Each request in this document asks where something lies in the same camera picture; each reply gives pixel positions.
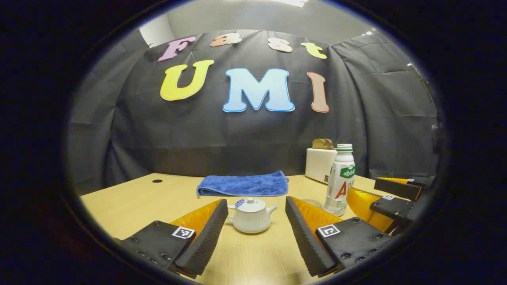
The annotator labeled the white water bottle green label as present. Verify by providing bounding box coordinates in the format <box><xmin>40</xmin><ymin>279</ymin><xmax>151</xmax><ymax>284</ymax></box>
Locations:
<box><xmin>323</xmin><ymin>143</ymin><xmax>356</xmax><ymax>217</ymax></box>

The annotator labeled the round wooden coaster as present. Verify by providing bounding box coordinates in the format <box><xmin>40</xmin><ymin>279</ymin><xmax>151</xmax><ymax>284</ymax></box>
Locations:
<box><xmin>300</xmin><ymin>198</ymin><xmax>326</xmax><ymax>210</ymax></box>

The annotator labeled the white toaster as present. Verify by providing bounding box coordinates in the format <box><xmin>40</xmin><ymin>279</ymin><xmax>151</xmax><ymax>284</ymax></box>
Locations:
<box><xmin>305</xmin><ymin>148</ymin><xmax>338</xmax><ymax>184</ymax></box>

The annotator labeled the white ceramic teacup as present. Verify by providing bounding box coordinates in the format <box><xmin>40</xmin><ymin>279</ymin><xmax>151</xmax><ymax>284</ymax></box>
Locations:
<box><xmin>227</xmin><ymin>204</ymin><xmax>278</xmax><ymax>234</ymax></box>

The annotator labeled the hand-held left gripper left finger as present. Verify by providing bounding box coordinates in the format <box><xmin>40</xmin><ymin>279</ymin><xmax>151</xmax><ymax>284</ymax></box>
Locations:
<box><xmin>113</xmin><ymin>199</ymin><xmax>229</xmax><ymax>279</ymax></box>

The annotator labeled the black backdrop cloth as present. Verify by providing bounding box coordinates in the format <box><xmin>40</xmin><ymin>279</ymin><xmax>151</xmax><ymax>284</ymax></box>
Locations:
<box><xmin>67</xmin><ymin>28</ymin><xmax>440</xmax><ymax>195</ymax></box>

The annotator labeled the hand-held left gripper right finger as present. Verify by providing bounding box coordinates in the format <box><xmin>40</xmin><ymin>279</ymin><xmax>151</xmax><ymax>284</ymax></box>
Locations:
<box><xmin>284</xmin><ymin>196</ymin><xmax>393</xmax><ymax>278</ymax></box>

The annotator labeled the blue towel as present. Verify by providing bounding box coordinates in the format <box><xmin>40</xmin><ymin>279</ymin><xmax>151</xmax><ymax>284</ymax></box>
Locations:
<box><xmin>196</xmin><ymin>171</ymin><xmax>290</xmax><ymax>197</ymax></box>

